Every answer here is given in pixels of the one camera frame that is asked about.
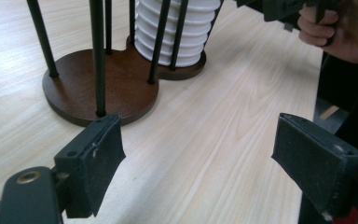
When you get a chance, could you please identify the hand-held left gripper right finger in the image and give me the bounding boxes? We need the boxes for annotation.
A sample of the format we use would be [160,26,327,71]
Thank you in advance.
[270,112,358,222]

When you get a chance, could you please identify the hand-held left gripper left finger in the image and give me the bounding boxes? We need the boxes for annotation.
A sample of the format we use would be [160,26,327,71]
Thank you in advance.
[53,115,127,219]

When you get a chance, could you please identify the stack of white paper cups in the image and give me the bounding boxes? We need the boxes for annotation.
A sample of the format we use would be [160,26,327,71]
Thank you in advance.
[133,0,222,68]

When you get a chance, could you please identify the brown cup holder tray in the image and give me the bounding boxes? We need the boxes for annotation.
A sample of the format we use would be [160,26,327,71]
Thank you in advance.
[26,0,225,128]

